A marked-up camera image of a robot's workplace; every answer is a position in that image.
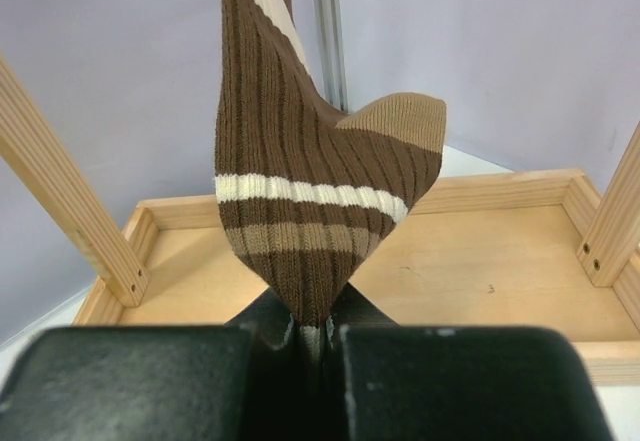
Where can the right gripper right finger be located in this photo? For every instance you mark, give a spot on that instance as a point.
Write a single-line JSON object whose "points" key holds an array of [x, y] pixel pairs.
{"points": [[386, 381]]}

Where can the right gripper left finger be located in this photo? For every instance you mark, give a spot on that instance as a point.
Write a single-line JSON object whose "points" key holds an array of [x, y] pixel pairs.
{"points": [[192, 382]]}

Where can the wooden hanging rack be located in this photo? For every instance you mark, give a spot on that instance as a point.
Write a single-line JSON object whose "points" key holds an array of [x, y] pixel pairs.
{"points": [[537, 248]]}

